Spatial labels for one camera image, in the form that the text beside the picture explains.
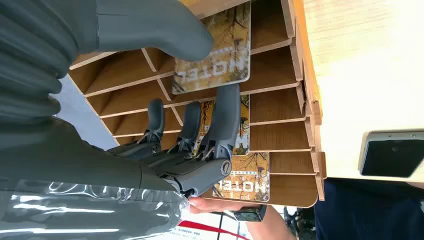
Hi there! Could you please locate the white sign with red stripe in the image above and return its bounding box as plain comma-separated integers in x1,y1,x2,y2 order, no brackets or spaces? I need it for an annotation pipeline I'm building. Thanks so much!
165,220,251,240

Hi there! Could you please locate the person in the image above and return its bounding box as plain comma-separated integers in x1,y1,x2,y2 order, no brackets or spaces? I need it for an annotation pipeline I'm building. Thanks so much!
188,178,424,240

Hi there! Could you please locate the black smartphone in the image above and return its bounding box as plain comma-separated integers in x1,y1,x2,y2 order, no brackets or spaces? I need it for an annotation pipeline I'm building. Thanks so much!
358,130,424,179

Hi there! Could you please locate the wooden card rack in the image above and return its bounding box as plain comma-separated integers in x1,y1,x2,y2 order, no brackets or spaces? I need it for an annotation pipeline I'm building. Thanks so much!
67,0,329,209

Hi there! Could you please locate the black smartwatch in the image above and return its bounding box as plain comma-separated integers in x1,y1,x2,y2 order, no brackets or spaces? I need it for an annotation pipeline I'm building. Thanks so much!
233,205,268,223

